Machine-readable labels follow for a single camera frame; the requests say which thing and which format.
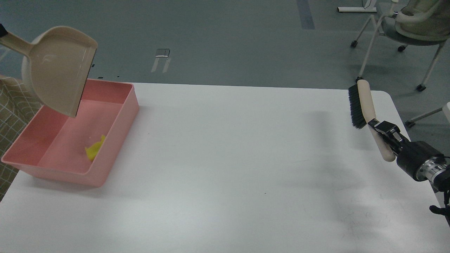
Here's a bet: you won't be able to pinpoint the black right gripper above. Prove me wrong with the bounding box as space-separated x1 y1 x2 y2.
368 119 449 182

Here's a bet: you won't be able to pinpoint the beige brush black bristles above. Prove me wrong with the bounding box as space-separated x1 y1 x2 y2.
348 79 396 162

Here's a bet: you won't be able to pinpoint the beige plastic dustpan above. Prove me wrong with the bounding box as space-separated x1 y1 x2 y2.
1 26 98 117

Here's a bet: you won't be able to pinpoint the yellow sponge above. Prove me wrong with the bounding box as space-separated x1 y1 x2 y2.
84 135 106 162

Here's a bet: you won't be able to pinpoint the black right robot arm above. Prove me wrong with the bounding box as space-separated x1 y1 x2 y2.
368 118 450 221

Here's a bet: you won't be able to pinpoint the pink plastic bin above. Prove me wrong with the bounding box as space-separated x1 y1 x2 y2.
1 79 139 187

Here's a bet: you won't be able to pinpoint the beige checked cloth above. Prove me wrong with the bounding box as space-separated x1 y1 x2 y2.
0 76 43 201

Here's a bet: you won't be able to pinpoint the white office chair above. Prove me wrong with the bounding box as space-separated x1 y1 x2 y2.
351 0 450 92

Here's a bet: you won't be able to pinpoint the white furniture base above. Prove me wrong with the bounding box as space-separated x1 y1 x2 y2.
336 7 377 13

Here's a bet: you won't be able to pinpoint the metal floor plate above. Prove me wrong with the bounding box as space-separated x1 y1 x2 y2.
155 48 171 58

